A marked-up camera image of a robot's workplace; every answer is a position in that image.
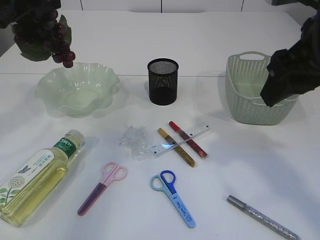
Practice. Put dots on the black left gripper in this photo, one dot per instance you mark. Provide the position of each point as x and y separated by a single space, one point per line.
13 10

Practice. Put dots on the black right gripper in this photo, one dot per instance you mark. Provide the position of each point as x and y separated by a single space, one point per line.
294 71

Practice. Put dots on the purple artificial grape bunch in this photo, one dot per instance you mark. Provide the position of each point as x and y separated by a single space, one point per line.
39 36

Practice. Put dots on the blue scissors with cover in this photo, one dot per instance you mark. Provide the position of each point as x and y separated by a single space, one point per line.
168 188

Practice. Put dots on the clear plastic sheet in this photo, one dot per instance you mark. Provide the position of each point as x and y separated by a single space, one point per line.
135 139

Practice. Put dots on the yellow tea bottle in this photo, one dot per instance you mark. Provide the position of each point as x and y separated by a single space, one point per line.
26 189

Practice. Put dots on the green woven plastic basket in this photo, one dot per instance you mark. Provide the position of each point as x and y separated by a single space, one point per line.
245 76

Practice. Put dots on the pale green wavy plate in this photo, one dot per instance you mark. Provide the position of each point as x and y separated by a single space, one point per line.
78 90

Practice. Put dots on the red glitter pen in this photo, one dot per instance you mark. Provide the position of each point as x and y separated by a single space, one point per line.
188 140

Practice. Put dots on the gold glitter pen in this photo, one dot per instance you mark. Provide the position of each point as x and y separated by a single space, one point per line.
177 148

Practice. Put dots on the black mesh pen holder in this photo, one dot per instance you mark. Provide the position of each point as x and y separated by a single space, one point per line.
162 81

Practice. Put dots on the silver glitter pen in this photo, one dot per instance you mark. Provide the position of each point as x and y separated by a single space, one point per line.
263 219

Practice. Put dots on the clear plastic ruler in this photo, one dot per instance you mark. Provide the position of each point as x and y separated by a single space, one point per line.
163 147

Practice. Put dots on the pink purple scissors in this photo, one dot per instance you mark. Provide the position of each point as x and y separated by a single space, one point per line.
111 172

